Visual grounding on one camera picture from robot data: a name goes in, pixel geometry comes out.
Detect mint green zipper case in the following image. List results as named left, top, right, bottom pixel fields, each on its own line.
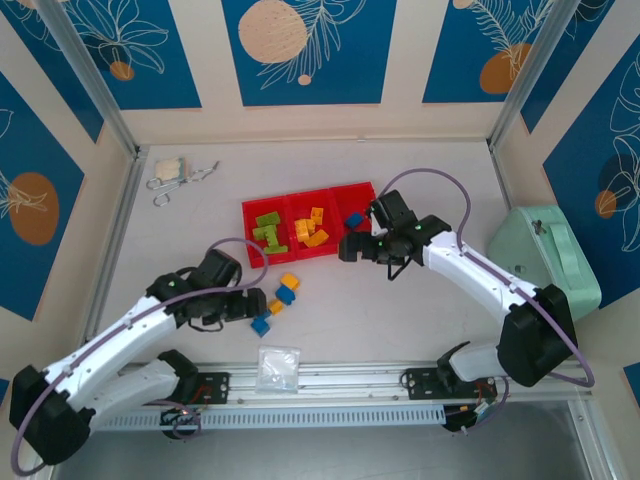
left=487, top=204, right=603, bottom=326

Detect metal wire tongs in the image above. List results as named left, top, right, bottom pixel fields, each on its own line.
left=145, top=159, right=221, bottom=207

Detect white slotted cable duct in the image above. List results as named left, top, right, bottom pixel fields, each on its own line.
left=63, top=405, right=447, bottom=432

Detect aluminium frame post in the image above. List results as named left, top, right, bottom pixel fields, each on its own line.
left=487, top=0, right=580, bottom=151
left=37, top=0, right=147, bottom=161

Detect beige sponge pad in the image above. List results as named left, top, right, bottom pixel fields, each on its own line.
left=153, top=156, right=189, bottom=182

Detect red three-compartment tray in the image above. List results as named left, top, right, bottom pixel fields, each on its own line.
left=241, top=180, right=378, bottom=266

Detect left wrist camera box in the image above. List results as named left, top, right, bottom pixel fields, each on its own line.
left=192, top=248, right=243, bottom=290

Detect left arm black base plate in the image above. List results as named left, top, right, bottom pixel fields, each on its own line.
left=192, top=371, right=232, bottom=407

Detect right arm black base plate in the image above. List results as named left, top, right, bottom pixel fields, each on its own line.
left=402, top=367, right=501, bottom=401

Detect aluminium mounting rail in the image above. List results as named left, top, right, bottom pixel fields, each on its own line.
left=42, top=358, right=587, bottom=414

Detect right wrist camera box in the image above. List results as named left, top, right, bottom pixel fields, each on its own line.
left=368, top=188, right=420, bottom=235

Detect black round foot with wires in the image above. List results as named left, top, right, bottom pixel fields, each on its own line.
left=444, top=402, right=501, bottom=437
left=159, top=405, right=204, bottom=441

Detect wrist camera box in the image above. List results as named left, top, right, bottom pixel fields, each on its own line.
left=192, top=248, right=243, bottom=290
left=368, top=188, right=420, bottom=235

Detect clear plastic bag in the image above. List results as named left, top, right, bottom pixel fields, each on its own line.
left=254, top=344, right=302, bottom=396

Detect aluminium side rail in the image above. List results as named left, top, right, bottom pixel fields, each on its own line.
left=82, top=149, right=146, bottom=351
left=488, top=142, right=514, bottom=211

